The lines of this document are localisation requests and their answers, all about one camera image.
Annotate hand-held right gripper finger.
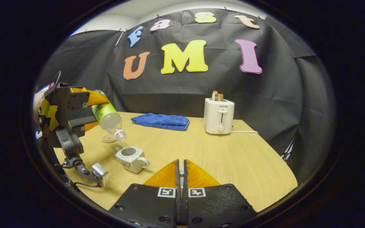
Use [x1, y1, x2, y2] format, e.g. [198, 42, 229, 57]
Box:
[183, 159, 258, 228]
[108, 159, 180, 228]

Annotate green label water bottle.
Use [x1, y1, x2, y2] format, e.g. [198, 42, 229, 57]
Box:
[91, 90, 127, 142]

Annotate blue towel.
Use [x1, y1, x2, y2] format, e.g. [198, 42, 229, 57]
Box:
[131, 113, 190, 131]

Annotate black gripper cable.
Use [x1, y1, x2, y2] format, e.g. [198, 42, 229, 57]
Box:
[54, 158, 102, 188]

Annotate white toaster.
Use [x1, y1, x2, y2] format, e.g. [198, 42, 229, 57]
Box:
[204, 98, 235, 135]

